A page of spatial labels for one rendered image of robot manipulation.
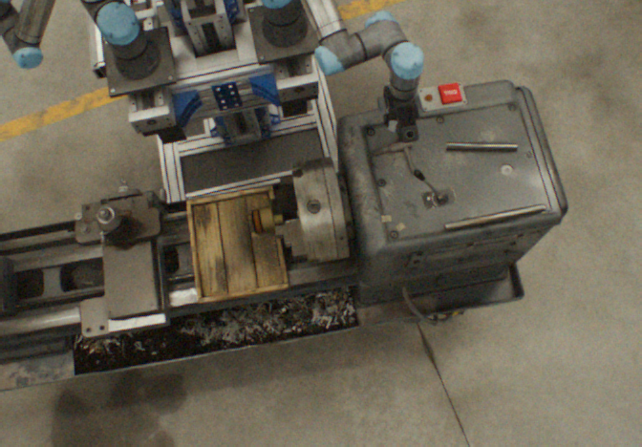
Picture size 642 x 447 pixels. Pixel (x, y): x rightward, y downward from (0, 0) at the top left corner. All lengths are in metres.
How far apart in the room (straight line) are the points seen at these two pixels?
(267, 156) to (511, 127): 1.40
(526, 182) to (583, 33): 2.00
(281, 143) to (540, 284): 1.38
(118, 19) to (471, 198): 1.15
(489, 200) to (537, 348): 1.36
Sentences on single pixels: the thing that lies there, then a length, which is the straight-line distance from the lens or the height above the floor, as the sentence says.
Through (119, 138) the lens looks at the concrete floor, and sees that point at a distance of 3.45.
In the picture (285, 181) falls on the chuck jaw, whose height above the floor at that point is 1.20.
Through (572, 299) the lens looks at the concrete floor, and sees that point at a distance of 3.15.
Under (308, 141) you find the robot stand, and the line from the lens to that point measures 3.00.
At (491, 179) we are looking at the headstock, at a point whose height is 1.25.
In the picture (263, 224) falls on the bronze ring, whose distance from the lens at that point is 1.91.
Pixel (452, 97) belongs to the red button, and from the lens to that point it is 1.92.
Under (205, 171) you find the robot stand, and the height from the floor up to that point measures 0.21.
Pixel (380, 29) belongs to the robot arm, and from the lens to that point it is 1.58.
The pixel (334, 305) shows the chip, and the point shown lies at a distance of 2.40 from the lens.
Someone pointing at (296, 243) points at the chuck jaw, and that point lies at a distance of 1.90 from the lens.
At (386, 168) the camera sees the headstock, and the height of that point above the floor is 1.26.
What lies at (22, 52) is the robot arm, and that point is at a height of 1.50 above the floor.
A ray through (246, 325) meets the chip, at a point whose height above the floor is 0.59.
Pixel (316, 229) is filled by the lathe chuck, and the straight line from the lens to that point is 1.80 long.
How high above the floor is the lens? 2.92
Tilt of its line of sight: 70 degrees down
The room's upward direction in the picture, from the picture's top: 8 degrees counter-clockwise
